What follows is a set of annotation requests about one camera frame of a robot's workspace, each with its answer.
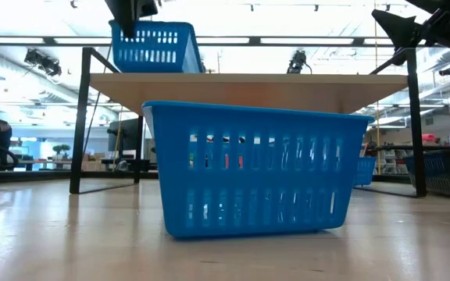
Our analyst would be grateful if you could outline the wooden shelf black metal legs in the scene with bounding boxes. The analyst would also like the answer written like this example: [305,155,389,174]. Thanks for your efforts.
[70,46,428,198]

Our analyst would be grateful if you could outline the black monitor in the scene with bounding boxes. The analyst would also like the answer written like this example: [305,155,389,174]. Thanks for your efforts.
[106,118,141,154]

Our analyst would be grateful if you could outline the potted green plant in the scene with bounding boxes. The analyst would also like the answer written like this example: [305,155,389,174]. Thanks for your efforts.
[52,144,72,162]

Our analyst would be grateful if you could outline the brown cardboard box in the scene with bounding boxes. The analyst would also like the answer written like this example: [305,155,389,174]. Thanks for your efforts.
[81,152,107,172]

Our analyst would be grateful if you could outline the thin black hanging cable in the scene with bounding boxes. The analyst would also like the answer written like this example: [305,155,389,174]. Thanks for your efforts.
[83,41,113,155]

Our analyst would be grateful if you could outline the black overhead frame beam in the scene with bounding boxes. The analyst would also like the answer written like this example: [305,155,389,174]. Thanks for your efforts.
[0,34,450,48]

